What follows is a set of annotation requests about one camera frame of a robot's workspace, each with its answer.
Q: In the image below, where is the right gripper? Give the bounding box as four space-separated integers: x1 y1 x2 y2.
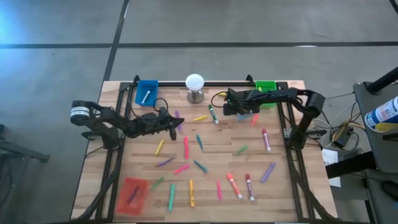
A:
223 88 269 117

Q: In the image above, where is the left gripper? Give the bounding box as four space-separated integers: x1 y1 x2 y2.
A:
132 111 185 141

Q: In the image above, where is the slim blue highlighter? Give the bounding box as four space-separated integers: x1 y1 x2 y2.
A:
193 159 209 174
195 134 205 152

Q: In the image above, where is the magenta Expo marker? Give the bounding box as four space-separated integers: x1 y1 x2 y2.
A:
262 128 272 152

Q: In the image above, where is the slim pink highlighter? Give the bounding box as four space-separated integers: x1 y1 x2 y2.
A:
173 164 190 175

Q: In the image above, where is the fat lavender highlighter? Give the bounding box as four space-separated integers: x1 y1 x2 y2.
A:
259 161 277 184

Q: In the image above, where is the fat yellow Sharpie highlighter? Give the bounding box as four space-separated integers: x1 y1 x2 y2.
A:
188 179 196 208

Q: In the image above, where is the fat teal highlighter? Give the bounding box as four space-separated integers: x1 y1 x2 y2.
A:
167 183 177 212

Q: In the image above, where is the orange Expo marker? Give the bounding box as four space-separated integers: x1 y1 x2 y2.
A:
226 172 244 200

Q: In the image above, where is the dark red Expo marker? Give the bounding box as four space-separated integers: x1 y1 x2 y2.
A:
244 173 256 202

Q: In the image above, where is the green plastic basket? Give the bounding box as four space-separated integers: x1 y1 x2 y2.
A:
255 80 278 109

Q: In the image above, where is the blue plastic basket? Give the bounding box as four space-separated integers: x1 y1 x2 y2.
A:
135 80 159 107

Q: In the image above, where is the white mushroom lamp metal base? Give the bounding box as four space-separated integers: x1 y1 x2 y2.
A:
185 73 205 105

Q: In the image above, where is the orange plastic basket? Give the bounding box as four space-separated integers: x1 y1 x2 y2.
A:
116 177 149 216

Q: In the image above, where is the white paper sheet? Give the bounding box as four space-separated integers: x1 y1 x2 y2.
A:
321 148 342 188

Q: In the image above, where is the black power adapter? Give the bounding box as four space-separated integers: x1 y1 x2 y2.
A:
331 126 355 149

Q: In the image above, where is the black bar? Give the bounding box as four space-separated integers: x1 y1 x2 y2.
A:
325 151 379 180

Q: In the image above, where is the blue white spray can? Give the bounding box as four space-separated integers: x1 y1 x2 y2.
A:
364 95 398 134

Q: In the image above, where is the black pole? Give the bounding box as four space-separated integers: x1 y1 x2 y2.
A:
366 67 398 95

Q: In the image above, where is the grey metal stand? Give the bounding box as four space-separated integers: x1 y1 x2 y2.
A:
0 124 50 224

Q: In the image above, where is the grey metal cart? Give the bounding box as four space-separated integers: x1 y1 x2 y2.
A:
353 81 398 224

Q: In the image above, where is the black left camera cable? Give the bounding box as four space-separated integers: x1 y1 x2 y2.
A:
152 97 170 115

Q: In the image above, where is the black camera cable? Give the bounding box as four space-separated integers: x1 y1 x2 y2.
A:
210 91 229 109
152 97 170 115

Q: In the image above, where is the black right camera cable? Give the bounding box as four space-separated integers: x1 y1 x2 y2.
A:
210 91 229 109

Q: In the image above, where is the yellow white cable bundle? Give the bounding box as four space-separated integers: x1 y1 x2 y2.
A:
310 91 366 147

